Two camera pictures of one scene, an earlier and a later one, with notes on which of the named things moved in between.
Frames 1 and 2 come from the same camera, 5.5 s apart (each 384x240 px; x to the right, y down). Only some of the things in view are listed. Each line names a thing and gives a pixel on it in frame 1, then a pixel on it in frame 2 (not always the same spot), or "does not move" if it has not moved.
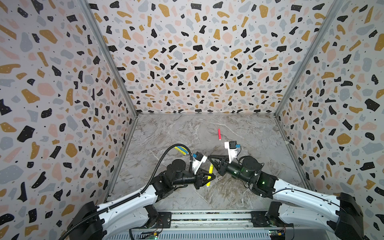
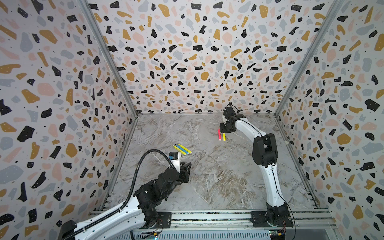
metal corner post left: [111, 54] does not move
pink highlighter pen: [219, 134] does not move
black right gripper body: [226, 166] -> [226, 127]
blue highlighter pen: [184, 150] does not move
